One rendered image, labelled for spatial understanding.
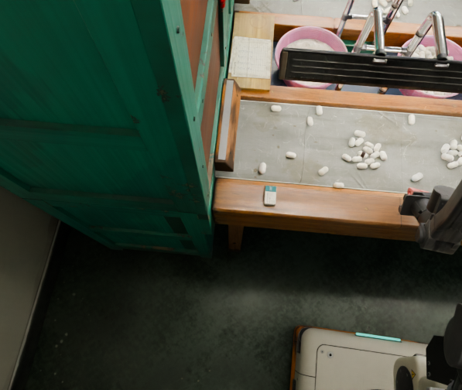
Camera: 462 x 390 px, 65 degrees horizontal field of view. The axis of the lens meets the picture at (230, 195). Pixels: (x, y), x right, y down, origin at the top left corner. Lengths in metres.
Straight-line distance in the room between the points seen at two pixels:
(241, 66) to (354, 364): 1.22
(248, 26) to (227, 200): 0.68
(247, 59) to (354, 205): 0.63
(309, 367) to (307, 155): 0.84
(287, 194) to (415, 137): 0.50
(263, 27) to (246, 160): 0.53
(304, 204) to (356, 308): 0.90
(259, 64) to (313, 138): 0.33
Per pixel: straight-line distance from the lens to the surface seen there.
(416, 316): 2.05
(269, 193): 1.12
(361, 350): 1.65
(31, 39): 0.52
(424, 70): 1.06
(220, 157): 1.08
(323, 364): 1.61
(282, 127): 1.27
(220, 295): 1.84
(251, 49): 1.40
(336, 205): 1.17
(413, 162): 1.35
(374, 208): 1.21
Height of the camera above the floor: 1.84
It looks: 71 degrees down
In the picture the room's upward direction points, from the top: straight up
